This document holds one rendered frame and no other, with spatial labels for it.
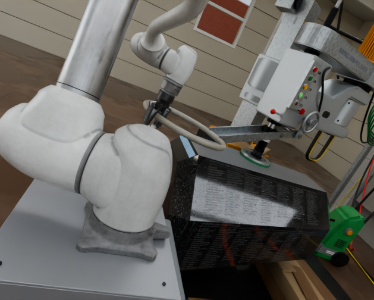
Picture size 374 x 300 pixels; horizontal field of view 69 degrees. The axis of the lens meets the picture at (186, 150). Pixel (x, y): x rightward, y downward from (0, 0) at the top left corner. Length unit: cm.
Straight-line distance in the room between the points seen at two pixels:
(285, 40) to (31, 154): 222
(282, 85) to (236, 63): 625
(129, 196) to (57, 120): 21
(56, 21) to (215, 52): 397
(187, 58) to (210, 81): 667
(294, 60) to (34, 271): 161
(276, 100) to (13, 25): 695
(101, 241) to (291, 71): 145
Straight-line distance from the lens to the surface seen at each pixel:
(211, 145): 125
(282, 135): 187
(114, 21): 69
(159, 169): 58
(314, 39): 176
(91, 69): 65
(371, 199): 454
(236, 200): 154
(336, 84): 220
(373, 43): 237
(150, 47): 118
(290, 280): 220
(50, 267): 62
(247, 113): 253
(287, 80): 177
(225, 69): 792
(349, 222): 318
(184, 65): 118
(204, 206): 142
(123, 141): 57
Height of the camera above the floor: 133
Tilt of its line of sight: 18 degrees down
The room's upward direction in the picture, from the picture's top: 24 degrees clockwise
